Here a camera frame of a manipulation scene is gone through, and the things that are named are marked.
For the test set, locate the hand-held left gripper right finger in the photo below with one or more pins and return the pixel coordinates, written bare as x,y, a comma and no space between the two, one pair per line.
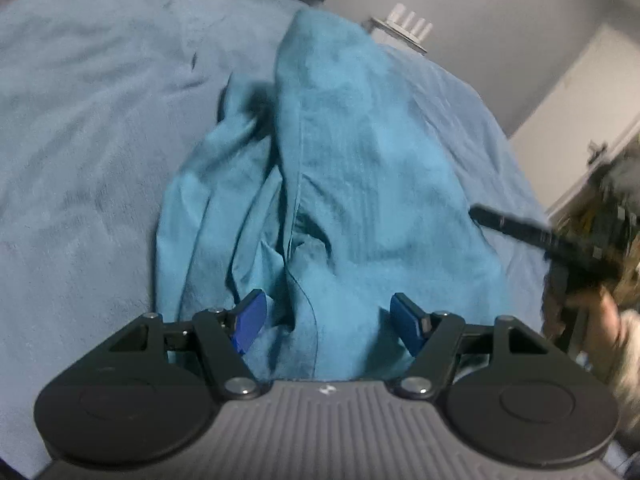
405,320

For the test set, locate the teal garment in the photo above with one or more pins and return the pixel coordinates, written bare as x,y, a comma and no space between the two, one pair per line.
350,160

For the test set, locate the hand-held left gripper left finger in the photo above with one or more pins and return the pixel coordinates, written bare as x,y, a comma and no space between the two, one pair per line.
250,320

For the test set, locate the person's right hand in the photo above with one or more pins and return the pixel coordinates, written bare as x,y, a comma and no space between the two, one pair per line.
605,320

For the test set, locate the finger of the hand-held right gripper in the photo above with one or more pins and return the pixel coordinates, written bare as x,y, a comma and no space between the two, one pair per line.
510,225

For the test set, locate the brown blurred clutter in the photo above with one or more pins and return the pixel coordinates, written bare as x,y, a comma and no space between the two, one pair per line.
575,210

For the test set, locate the white door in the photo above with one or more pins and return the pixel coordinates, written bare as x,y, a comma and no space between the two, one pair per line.
575,110

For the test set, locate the blue fleece blanket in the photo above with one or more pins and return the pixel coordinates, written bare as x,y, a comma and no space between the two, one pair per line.
75,135

